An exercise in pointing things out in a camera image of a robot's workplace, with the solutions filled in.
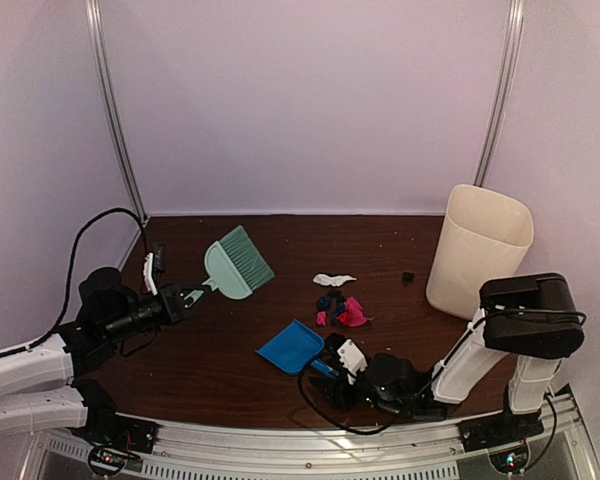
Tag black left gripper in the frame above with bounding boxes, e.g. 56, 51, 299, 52
103, 282, 211, 344

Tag white paper scrap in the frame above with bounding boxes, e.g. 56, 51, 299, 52
312, 273, 357, 288

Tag left circuit board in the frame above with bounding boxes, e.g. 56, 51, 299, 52
87, 446, 127, 476

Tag blue plastic dustpan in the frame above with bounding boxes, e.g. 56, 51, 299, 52
256, 320, 339, 378

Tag right aluminium frame post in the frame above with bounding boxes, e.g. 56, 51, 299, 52
473, 0, 525, 188

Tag dark blue paper scrap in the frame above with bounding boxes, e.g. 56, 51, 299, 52
316, 296, 331, 311

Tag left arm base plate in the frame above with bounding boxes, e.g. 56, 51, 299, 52
69, 414, 158, 454

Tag right circuit board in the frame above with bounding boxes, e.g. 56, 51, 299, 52
489, 449, 529, 475

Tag dark blue scrap lower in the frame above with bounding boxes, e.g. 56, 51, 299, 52
330, 310, 347, 326

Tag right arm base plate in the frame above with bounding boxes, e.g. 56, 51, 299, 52
458, 411, 544, 452

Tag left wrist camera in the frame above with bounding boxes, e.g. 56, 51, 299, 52
142, 242, 166, 295

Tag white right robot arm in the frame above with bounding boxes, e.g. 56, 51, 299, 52
298, 272, 586, 442

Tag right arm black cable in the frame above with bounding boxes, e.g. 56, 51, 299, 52
297, 307, 587, 435

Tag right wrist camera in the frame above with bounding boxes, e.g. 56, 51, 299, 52
336, 339, 368, 385

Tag green hand brush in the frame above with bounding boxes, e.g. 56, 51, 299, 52
185, 225, 275, 303

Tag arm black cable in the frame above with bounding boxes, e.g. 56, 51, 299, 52
297, 307, 587, 435
29, 207, 154, 351

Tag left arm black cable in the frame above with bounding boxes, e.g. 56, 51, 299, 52
29, 207, 154, 351

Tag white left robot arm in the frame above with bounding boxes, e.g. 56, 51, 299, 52
0, 267, 214, 451

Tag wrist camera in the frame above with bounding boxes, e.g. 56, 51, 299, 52
336, 339, 368, 385
142, 242, 166, 295

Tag left aluminium frame post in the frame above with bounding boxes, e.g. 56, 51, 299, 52
85, 0, 149, 222

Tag beige plastic waste bin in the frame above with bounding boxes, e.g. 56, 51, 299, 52
425, 184, 534, 319

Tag aluminium frame post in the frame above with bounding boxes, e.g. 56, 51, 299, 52
473, 0, 525, 188
85, 0, 149, 222

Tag circuit board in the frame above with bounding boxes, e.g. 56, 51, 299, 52
489, 449, 529, 475
87, 446, 127, 476

